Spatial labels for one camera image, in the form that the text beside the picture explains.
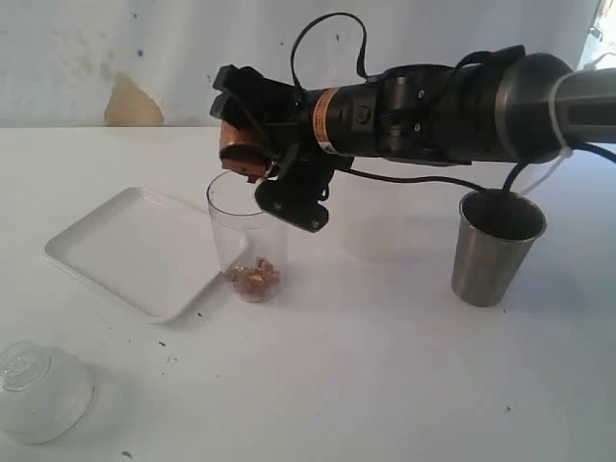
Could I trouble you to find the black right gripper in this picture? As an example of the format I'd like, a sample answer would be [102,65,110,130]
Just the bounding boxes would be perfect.
[210,64,351,202]

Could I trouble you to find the brown wooden cup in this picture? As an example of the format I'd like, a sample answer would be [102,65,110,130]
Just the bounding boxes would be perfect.
[218,121,276,183]

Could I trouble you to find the stainless steel cup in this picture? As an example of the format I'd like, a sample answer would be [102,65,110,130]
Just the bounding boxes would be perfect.
[451,189,547,307]

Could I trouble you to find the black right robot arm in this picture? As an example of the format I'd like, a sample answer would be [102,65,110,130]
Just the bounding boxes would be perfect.
[210,46,615,201]

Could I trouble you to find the clear plastic tumbler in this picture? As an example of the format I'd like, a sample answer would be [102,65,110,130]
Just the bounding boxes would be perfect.
[205,171,287,297]

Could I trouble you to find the brown chunks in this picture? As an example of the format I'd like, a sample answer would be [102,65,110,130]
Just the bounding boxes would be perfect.
[225,257,281,303]

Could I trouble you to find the clear dome lid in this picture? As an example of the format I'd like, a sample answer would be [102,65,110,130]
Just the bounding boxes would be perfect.
[1,342,94,445]

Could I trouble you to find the white rectangular plastic tray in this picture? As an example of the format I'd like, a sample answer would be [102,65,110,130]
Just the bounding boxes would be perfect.
[44,188,221,323]

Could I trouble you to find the white zip tie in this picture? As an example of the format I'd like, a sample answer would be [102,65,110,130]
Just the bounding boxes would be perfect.
[521,64,615,196]

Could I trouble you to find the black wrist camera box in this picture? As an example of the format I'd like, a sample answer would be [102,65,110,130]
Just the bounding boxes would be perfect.
[254,179,329,233]

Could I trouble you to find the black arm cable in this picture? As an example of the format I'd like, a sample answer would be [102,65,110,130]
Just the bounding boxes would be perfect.
[288,13,616,196]

